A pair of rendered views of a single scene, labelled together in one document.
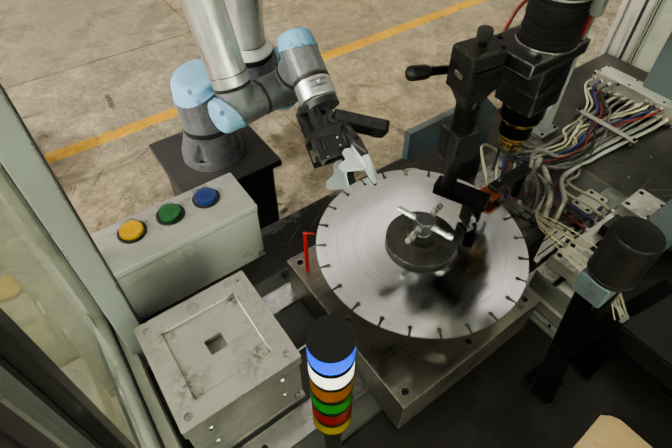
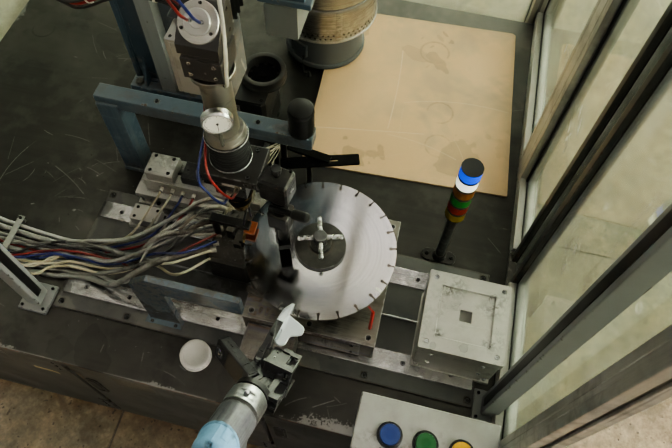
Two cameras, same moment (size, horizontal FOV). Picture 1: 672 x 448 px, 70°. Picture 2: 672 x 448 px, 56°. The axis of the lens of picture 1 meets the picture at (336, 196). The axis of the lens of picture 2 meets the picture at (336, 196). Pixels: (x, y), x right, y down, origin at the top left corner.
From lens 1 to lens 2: 1.10 m
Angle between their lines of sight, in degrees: 67
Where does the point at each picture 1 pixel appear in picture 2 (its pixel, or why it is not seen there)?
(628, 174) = (70, 211)
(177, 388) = (500, 310)
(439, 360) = not seen: hidden behind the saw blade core
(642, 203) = (161, 166)
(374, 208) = (316, 289)
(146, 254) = (464, 420)
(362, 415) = (404, 260)
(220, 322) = (454, 326)
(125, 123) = not seen: outside the picture
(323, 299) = (380, 302)
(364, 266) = (365, 262)
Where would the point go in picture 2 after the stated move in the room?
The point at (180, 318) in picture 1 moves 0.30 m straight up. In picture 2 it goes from (474, 348) to (512, 294)
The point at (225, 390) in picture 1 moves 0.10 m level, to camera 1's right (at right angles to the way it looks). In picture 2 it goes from (479, 287) to (446, 255)
